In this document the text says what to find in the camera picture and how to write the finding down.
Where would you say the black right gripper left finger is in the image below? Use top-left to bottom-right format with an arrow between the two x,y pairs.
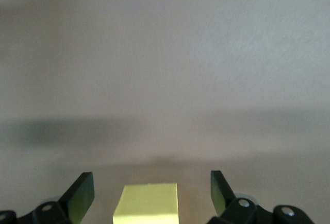
0,171 -> 95,224

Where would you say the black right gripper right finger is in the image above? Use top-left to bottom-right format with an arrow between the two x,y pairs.
208,170 -> 314,224

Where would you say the yellow foam block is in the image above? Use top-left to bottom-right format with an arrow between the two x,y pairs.
112,182 -> 179,224

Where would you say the brown table cover sheet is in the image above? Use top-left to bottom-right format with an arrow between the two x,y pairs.
0,0 -> 330,224

